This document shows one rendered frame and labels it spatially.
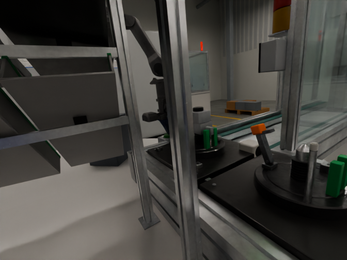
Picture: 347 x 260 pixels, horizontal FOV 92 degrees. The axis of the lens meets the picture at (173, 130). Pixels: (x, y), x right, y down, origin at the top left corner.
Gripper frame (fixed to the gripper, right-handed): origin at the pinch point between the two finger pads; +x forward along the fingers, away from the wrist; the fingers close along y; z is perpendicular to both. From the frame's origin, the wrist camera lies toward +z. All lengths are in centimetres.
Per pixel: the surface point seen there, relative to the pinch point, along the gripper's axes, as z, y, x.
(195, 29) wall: -715, 634, -290
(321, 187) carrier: 49.7, -2.3, 1.7
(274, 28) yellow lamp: 32.3, 15.1, -26.3
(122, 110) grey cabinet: -277, 55, 20
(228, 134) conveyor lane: 12.4, 20.7, 6.4
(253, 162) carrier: 36.0, 1.4, 3.7
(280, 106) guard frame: 3, 80, 4
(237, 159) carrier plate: 32.5, 0.2, 3.6
